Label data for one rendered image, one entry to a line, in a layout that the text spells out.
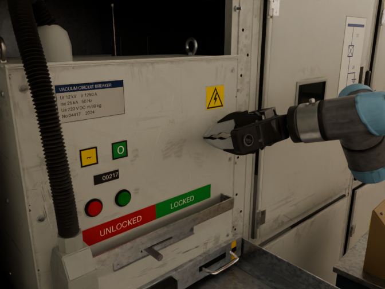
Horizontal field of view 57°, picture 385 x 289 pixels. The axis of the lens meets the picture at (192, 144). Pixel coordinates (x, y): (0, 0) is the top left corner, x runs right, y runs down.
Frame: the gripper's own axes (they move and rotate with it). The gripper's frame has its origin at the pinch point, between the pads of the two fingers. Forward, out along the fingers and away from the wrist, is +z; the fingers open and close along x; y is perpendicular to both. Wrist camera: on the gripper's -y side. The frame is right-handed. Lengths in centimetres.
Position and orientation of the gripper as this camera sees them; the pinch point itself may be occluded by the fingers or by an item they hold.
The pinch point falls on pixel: (206, 137)
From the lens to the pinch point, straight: 76.6
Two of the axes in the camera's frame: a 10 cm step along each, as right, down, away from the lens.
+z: -8.1, 1.0, 5.8
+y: 5.4, -2.4, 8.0
